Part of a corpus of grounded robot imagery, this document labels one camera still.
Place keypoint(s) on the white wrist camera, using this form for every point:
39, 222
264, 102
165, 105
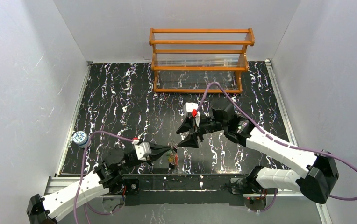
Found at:
191, 110
142, 149

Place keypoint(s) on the orange wooden shelf rack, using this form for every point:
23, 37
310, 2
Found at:
197, 50

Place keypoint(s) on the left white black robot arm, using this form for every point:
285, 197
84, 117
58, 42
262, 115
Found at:
107, 178

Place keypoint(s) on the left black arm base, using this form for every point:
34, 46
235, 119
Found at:
126, 187

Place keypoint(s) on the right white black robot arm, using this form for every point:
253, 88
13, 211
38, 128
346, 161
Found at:
312, 174

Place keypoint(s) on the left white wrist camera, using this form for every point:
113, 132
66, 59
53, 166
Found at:
142, 149

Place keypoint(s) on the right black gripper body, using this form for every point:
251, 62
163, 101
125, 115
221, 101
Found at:
199, 129

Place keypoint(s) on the metal keyring with red handle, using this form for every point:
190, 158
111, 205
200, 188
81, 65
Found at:
173, 157

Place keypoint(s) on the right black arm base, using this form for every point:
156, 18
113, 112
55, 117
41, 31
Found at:
257, 199

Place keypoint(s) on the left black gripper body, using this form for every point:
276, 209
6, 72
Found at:
152, 151

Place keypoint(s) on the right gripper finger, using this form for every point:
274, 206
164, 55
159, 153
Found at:
189, 123
191, 140

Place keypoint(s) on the small blue white jar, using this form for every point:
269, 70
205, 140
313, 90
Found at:
81, 139

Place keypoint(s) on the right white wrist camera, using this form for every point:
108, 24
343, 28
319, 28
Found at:
191, 110

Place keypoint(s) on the aluminium front rail frame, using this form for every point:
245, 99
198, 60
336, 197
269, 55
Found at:
175, 189

